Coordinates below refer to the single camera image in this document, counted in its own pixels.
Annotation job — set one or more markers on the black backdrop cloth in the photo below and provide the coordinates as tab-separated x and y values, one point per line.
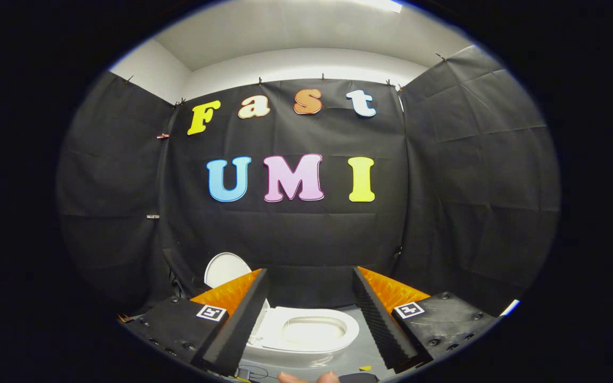
296	239

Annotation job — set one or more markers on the white toilet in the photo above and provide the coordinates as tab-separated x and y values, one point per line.
296	360

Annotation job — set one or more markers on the row of black cloth clips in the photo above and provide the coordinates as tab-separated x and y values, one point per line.
440	56

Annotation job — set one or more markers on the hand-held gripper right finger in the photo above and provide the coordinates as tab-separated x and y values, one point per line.
378	324

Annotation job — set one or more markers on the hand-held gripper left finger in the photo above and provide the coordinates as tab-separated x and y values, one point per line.
242	324

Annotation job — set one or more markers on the black stand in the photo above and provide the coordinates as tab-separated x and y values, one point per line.
177	284

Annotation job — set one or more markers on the white toilet lid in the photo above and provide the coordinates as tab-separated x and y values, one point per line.
224	268

